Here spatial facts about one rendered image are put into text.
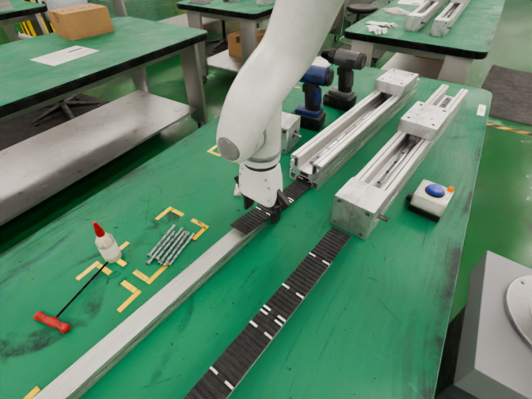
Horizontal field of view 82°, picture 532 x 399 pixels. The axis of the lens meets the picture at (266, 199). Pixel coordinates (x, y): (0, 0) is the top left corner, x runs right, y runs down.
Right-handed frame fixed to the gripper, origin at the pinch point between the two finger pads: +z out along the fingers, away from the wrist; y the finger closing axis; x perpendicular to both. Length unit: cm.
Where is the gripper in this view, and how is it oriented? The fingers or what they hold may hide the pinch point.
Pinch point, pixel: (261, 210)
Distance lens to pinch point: 77.0
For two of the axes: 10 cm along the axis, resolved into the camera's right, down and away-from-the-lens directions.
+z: 0.0, 7.4, 6.7
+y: 7.8, 4.2, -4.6
